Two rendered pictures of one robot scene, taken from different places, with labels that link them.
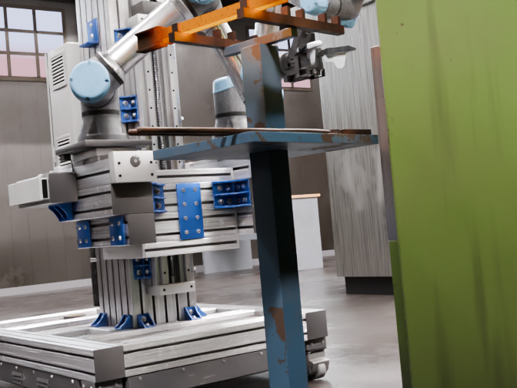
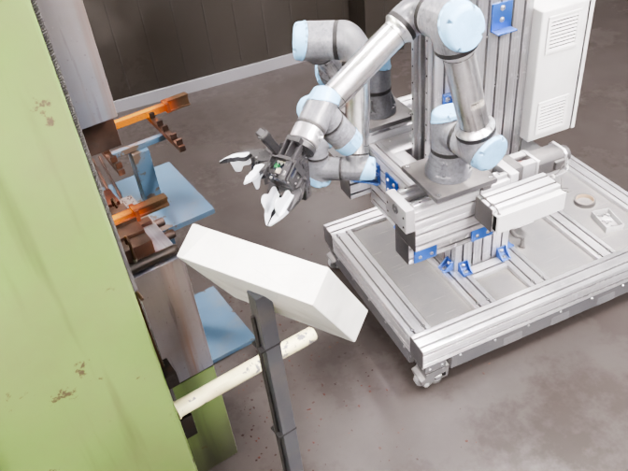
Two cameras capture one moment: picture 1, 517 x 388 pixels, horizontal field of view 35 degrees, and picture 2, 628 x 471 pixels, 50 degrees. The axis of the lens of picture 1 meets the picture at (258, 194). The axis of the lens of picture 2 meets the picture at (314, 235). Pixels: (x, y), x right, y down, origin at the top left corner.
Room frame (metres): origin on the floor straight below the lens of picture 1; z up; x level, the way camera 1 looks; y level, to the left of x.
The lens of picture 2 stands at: (2.91, -1.79, 2.05)
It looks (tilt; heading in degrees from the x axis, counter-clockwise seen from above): 38 degrees down; 107
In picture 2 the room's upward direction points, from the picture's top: 7 degrees counter-clockwise
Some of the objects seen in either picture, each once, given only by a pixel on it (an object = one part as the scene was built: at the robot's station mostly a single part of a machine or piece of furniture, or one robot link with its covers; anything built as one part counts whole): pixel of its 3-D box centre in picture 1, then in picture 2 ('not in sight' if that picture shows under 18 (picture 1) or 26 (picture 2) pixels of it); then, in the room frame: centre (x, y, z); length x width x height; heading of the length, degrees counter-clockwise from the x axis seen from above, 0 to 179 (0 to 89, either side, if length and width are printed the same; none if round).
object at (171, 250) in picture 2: not in sight; (107, 280); (2.00, -0.68, 0.93); 0.40 x 0.03 x 0.03; 47
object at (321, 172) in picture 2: not in sight; (323, 168); (2.43, -0.04, 0.88); 0.11 x 0.08 x 0.11; 3
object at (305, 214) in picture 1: (258, 235); not in sight; (9.40, 0.05, 0.40); 1.45 x 0.74 x 0.81; 35
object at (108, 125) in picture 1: (101, 128); (376, 97); (2.52, 0.46, 0.87); 0.15 x 0.15 x 0.10
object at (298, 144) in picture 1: (268, 147); (152, 201); (1.78, -0.03, 0.70); 0.40 x 0.30 x 0.02; 136
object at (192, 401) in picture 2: not in sight; (248, 369); (2.33, -0.67, 0.62); 0.44 x 0.05 x 0.05; 47
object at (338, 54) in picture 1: (340, 58); (255, 179); (2.28, -0.26, 0.98); 0.09 x 0.03 x 0.06; 83
